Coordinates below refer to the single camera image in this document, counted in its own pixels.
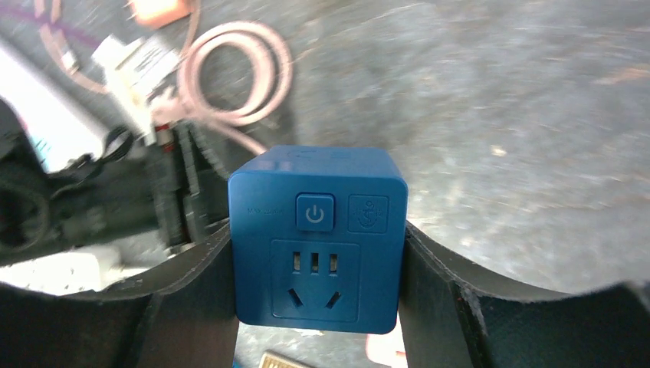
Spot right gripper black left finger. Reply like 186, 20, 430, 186
1, 221, 239, 367

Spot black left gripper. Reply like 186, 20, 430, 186
1, 103, 228, 265

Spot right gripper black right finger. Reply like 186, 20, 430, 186
399, 225, 649, 367

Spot dark blue cube socket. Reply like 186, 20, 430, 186
228, 146, 409, 334

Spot small orange plug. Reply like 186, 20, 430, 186
127, 0, 193, 29

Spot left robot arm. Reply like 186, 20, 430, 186
1, 42, 228, 265

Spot beige toothed ruler piece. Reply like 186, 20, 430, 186
258, 350, 311, 368

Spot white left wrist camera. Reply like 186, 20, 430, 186
91, 35, 180, 146

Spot coiled pink charging cable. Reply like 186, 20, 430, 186
152, 20, 294, 156

